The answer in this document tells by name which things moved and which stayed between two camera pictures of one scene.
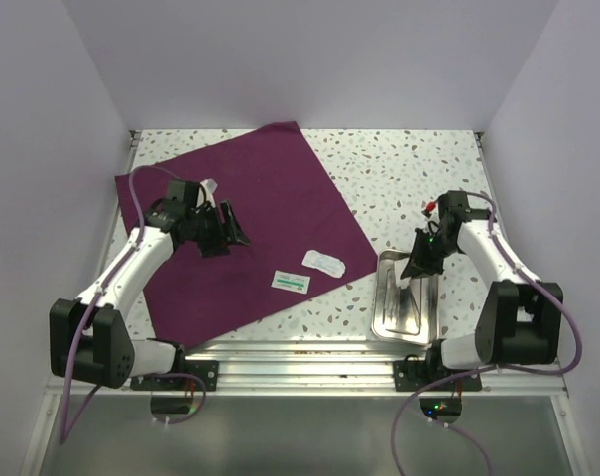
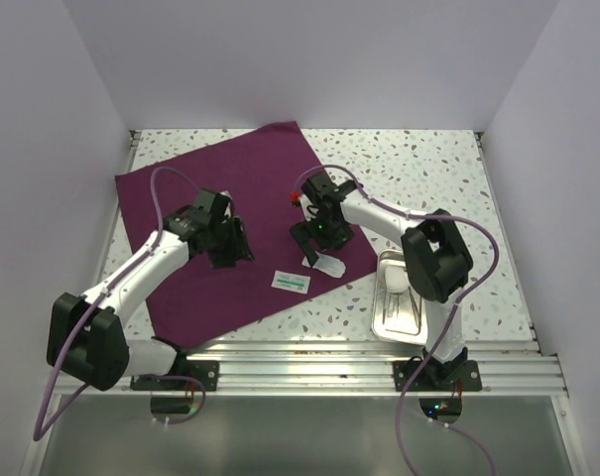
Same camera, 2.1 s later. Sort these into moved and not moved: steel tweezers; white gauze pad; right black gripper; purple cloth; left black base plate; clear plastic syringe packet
Moved: right black gripper; white gauze pad
Not moved: left black base plate; purple cloth; steel tweezers; clear plastic syringe packet
